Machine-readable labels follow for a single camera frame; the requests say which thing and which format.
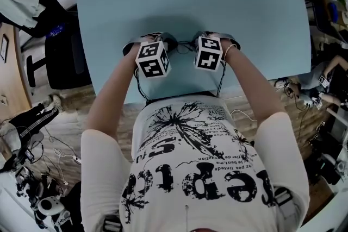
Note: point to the white power strip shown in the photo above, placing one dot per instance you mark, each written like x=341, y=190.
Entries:
x=77, y=160

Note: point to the light wooden desk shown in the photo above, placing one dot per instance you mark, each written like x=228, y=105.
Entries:
x=13, y=81

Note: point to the blue cloth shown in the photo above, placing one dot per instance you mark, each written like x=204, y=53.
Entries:
x=334, y=11

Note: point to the black picture frame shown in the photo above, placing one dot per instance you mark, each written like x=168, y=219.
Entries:
x=3, y=47

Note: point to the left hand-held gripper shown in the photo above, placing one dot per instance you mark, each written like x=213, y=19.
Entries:
x=152, y=59

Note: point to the person's right hand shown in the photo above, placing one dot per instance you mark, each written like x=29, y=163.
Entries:
x=220, y=36

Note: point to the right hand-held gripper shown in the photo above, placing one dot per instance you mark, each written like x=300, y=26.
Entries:
x=208, y=54

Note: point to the person's left forearm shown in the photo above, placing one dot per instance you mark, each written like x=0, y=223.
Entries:
x=111, y=97

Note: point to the white mug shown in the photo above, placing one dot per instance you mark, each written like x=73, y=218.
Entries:
x=345, y=18

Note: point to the person's right forearm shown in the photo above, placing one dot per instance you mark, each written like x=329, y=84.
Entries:
x=253, y=84

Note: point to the white and black device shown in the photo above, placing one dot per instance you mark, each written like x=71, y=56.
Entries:
x=47, y=205

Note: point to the black-rimmed eyeglasses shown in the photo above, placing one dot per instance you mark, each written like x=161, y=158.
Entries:
x=182, y=46

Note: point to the black office chair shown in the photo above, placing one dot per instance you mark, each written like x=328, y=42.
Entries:
x=65, y=62

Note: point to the white printed t-shirt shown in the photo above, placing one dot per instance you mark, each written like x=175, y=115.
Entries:
x=195, y=171

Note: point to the person's left hand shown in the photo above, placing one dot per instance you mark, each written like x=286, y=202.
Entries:
x=149, y=38

